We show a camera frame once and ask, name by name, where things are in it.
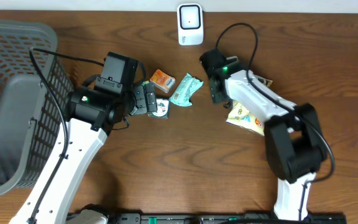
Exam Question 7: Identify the teal small snack box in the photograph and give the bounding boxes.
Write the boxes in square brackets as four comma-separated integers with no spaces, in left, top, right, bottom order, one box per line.
[142,81,170,119]

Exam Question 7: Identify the orange small snack box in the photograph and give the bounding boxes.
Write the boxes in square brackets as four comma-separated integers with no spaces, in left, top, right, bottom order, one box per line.
[149,69,176,93]

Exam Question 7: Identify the yellow snack bag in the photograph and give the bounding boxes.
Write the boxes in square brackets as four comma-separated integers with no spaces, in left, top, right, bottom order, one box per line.
[224,71,272,136]

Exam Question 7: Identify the teal snack packet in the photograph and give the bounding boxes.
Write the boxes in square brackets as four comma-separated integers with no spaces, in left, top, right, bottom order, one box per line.
[169,73,204,107]

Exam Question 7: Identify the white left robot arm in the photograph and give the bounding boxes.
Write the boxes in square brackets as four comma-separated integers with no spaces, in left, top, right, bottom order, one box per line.
[11,83,157,224]

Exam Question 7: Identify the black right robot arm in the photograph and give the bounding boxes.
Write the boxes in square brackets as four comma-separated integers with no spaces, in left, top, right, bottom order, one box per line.
[203,60,330,221]

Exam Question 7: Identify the white barcode scanner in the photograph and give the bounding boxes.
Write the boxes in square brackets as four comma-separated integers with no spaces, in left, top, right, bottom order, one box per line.
[177,3,204,46]

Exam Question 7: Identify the grey plastic mesh basket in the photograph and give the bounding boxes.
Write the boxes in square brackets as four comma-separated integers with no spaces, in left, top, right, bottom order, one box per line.
[0,20,73,195]

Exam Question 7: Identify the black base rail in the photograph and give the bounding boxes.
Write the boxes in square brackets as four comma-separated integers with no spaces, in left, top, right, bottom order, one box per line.
[67,212,347,224]

